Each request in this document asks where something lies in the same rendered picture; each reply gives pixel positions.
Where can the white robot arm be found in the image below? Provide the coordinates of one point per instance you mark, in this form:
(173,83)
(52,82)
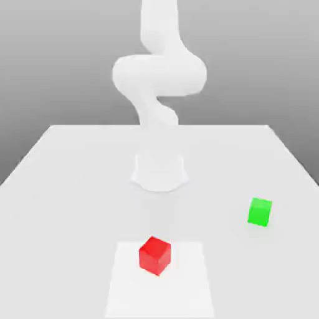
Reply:
(159,74)

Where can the small red cube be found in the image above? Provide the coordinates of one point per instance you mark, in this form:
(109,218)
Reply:
(154,256)

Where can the small green cube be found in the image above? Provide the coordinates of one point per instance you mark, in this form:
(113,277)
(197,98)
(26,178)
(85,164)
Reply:
(259,213)

